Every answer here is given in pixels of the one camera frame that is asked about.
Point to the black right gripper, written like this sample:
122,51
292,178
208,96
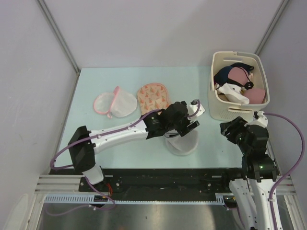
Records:
238,123

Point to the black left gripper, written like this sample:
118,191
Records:
187,126

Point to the white mesh laundry bag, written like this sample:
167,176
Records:
182,146

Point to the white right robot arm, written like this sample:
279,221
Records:
255,191

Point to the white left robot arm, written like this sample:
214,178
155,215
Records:
86,144

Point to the floral peach mesh laundry bag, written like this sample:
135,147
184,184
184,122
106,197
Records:
153,96

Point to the pink round mesh laundry bag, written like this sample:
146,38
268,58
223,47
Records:
118,103

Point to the navy blue bra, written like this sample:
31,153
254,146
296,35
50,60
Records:
237,72

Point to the cream perforated plastic basket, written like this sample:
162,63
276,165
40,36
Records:
222,109

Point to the white garment in basket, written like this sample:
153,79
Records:
232,93

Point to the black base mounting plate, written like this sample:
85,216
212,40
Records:
164,181

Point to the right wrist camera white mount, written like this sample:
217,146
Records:
260,119

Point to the pink bra with black straps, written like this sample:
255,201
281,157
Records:
255,95

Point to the white slotted cable duct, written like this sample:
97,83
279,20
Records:
199,198

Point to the aluminium frame rail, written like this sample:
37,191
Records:
58,184

